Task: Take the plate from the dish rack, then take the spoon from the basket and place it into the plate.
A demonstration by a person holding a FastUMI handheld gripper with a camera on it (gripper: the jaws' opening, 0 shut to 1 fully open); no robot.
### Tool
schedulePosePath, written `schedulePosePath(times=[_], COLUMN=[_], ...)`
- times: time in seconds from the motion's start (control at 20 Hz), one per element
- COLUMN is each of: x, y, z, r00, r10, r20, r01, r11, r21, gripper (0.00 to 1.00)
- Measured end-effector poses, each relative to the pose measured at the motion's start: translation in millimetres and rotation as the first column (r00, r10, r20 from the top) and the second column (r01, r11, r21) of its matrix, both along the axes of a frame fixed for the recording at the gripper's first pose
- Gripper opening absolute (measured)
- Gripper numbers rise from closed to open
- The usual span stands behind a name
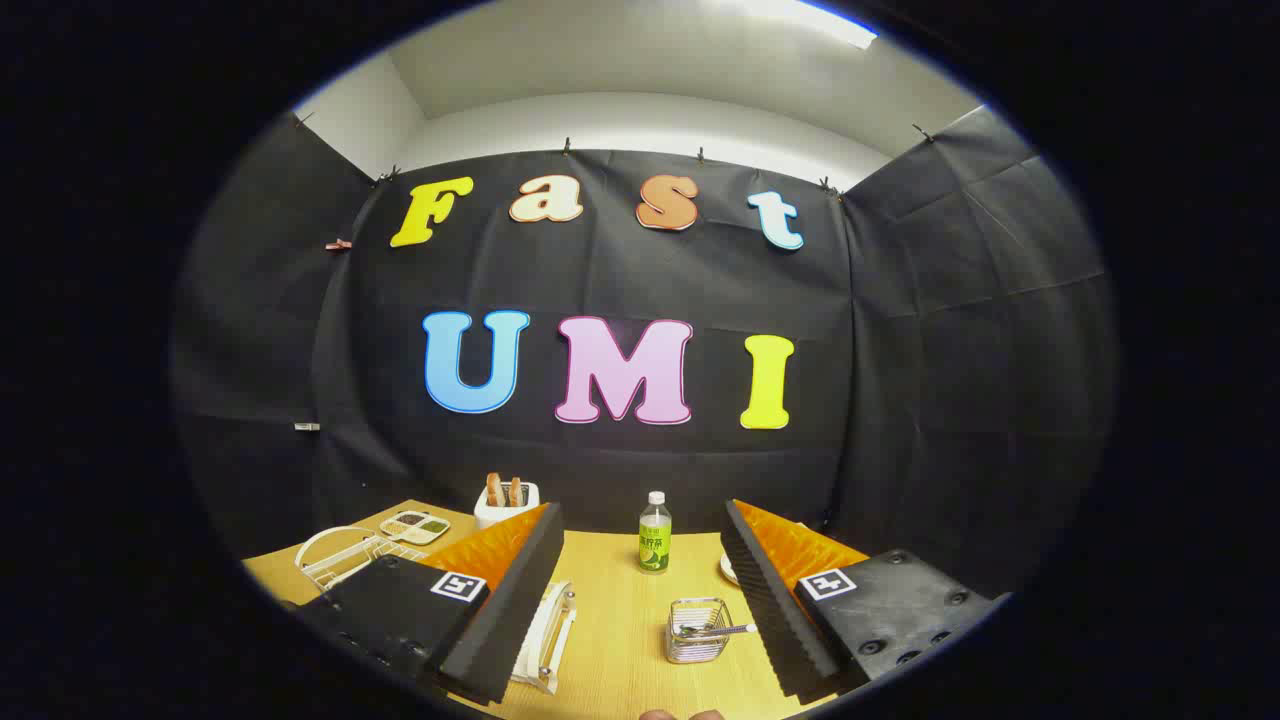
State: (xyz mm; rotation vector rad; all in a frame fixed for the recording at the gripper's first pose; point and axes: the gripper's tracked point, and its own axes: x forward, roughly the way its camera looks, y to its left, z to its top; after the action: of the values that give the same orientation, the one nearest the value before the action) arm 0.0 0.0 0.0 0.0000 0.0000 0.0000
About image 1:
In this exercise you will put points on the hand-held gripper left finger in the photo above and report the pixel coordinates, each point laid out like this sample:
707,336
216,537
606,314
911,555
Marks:
510,610

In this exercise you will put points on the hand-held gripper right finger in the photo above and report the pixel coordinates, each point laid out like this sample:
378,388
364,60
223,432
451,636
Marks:
770,610

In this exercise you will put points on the white shallow dish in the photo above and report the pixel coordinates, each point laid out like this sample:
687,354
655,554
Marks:
728,570

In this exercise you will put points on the white toaster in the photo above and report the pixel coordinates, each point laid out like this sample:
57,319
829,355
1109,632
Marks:
492,515

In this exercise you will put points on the toast bread slice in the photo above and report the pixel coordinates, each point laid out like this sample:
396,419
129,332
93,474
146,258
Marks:
515,492
495,490

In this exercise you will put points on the divided seasoning tray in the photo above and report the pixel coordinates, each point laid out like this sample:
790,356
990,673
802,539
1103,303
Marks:
415,527

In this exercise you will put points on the green label drink bottle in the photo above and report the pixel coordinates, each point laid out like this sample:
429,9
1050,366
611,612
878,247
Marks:
655,545

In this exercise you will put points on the black backdrop cloth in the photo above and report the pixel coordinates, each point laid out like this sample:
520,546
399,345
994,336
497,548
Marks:
600,270

